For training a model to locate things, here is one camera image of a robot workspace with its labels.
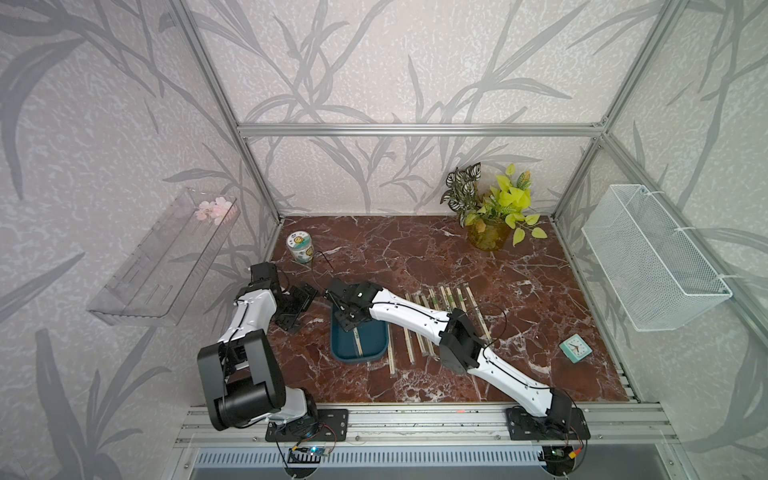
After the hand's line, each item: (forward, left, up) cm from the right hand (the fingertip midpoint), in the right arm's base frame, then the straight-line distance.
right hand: (347, 317), depth 93 cm
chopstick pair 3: (+6, -32, 0) cm, 33 cm away
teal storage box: (-7, -9, 0) cm, 11 cm away
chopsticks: (-8, -4, +1) cm, 9 cm away
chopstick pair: (-4, -43, -1) cm, 43 cm away
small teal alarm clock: (-11, -67, +1) cm, 68 cm away
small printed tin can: (+24, +18, +8) cm, 31 cm away
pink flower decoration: (+14, +30, +34) cm, 47 cm away
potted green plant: (+26, -46, +17) cm, 56 cm away
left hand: (+2, +9, +8) cm, 12 cm away
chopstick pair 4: (+4, -28, -1) cm, 29 cm away
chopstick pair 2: (+6, -37, 0) cm, 38 cm away
